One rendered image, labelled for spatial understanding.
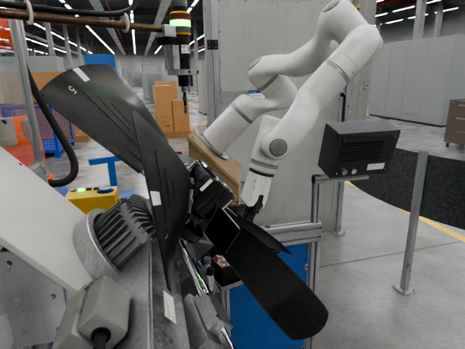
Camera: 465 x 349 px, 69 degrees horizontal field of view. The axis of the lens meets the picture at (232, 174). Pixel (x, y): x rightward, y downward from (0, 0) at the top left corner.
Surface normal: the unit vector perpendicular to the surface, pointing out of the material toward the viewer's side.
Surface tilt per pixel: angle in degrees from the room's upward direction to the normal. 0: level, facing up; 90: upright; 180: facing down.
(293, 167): 90
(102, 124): 62
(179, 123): 90
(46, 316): 90
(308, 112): 58
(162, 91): 90
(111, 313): 50
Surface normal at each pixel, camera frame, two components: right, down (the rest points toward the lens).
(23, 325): 0.23, 0.27
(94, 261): -0.21, -0.20
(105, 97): 0.68, -0.44
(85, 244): -0.37, -0.37
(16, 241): 0.73, -0.68
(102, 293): 0.43, -0.89
